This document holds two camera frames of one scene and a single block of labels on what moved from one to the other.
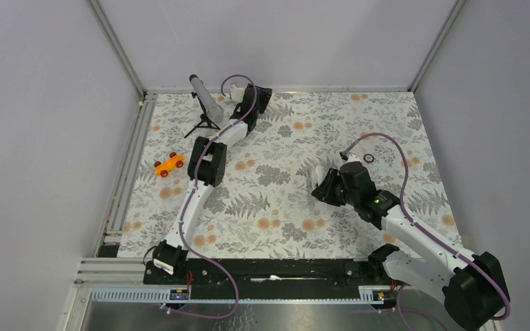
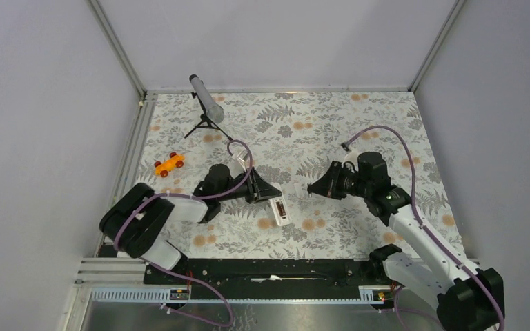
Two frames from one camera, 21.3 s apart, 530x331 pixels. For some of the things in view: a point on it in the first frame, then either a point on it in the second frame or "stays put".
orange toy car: (161, 168) stays put
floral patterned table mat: (265, 209) stays put
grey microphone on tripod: (212, 114) stays put
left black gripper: (263, 96) -> (258, 189)
